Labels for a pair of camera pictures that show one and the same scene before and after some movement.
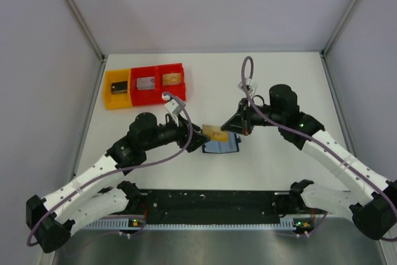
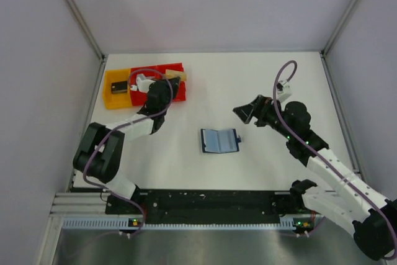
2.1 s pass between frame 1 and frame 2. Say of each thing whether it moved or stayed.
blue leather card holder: stayed
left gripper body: moved
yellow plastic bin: stayed
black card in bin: stayed
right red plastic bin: stayed
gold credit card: moved
